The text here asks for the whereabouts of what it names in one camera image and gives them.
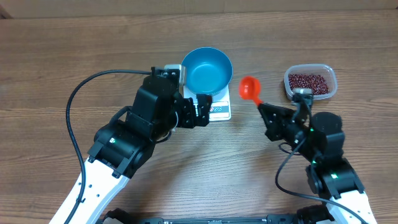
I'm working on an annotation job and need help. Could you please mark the red beans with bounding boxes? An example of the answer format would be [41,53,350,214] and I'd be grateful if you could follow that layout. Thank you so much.
[288,73,330,95]

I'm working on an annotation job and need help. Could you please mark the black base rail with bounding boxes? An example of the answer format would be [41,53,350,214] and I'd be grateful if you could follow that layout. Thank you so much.
[96,208,336,224]

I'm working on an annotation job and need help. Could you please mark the white digital kitchen scale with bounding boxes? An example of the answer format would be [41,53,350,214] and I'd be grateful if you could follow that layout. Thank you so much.
[183,83,231,122]

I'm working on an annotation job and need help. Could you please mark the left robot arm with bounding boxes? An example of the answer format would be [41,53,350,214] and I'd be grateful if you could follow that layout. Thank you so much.
[51,75,212,223]

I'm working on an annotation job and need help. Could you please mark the red measuring scoop blue handle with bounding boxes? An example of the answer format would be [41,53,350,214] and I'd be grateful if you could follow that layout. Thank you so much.
[238,76,263,106]

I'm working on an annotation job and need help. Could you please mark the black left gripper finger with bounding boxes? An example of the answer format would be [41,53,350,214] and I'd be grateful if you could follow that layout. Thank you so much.
[197,94,212,126]
[183,98,197,128]

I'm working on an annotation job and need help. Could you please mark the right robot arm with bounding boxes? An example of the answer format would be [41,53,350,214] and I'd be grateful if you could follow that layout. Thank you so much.
[257,93,376,223]

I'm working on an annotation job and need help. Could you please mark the blue plastic bowl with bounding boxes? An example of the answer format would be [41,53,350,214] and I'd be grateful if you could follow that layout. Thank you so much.
[182,47,233,95]

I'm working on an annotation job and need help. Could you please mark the clear plastic food container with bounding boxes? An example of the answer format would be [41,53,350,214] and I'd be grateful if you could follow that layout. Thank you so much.
[284,63,338,100]

